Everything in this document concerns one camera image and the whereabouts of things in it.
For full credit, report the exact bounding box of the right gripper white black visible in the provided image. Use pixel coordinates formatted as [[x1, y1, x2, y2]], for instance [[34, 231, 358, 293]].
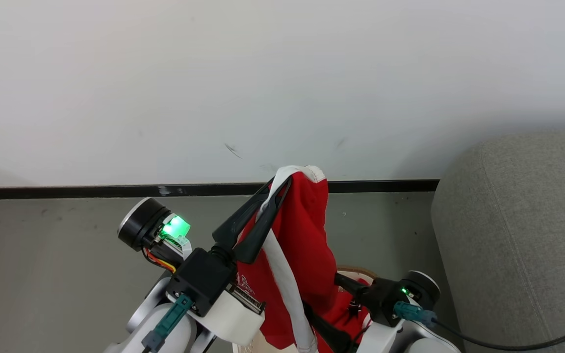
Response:
[[304, 270, 441, 353]]

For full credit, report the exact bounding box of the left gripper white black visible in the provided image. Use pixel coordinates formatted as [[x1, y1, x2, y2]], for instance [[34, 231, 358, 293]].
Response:
[[117, 176, 293, 346]]

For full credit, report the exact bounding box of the red white clothing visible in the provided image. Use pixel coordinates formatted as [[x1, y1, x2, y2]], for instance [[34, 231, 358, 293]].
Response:
[[235, 165, 377, 353]]

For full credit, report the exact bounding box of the cream laundry basket brown rim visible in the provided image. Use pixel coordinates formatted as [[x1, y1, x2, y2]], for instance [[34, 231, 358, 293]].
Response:
[[232, 265, 377, 353]]

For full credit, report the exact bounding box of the black skirting board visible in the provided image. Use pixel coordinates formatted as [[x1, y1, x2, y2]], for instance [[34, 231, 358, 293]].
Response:
[[0, 179, 440, 201]]

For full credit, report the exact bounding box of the grey fabric sofa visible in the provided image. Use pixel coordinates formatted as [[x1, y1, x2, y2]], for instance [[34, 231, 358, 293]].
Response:
[[431, 128, 565, 353]]

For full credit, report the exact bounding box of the right teal plug black cable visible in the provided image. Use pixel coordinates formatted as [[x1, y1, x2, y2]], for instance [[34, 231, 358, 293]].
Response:
[[393, 301, 565, 352]]

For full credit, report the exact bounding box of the teal plug black cable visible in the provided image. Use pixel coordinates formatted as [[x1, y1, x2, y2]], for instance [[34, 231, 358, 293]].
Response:
[[141, 294, 193, 353], [393, 301, 565, 352]]

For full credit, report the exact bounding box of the left teal plug black cable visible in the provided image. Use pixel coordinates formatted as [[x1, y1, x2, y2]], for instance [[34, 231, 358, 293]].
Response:
[[141, 294, 193, 353]]

